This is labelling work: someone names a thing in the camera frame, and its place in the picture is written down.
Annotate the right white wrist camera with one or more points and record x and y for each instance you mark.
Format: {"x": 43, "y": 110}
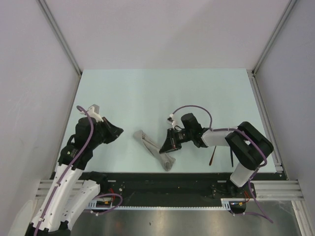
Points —
{"x": 173, "y": 122}

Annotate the left aluminium corner post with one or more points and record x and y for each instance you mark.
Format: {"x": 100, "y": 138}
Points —
{"x": 47, "y": 13}

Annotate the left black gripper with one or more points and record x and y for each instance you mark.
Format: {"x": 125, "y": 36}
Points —
{"x": 114, "y": 131}

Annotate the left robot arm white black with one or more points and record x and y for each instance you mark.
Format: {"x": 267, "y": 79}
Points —
{"x": 60, "y": 211}

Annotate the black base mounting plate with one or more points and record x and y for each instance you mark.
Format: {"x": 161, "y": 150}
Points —
{"x": 160, "y": 189}

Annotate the aluminium front rail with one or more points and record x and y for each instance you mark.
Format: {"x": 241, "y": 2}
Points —
{"x": 266, "y": 190}

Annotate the aluminium corner post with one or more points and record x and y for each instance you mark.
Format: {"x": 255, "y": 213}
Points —
{"x": 47, "y": 13}
{"x": 279, "y": 26}

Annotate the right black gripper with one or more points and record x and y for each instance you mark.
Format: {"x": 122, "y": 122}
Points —
{"x": 171, "y": 143}

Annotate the grey cloth napkin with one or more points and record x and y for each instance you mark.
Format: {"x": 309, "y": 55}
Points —
{"x": 153, "y": 148}

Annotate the right aluminium corner post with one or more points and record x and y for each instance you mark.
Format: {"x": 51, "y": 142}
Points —
{"x": 279, "y": 26}

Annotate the black knife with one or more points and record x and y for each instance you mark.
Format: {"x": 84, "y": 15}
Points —
{"x": 231, "y": 158}

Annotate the white slotted cable duct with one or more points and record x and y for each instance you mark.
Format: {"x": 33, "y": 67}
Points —
{"x": 213, "y": 204}

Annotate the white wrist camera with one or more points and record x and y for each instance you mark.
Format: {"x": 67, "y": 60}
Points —
{"x": 93, "y": 112}
{"x": 173, "y": 122}

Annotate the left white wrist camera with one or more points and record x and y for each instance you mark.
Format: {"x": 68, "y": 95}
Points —
{"x": 93, "y": 112}

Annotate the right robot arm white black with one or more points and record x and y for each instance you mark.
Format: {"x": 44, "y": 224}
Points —
{"x": 249, "y": 146}

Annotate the copper fork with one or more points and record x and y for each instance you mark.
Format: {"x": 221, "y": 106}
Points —
{"x": 212, "y": 156}

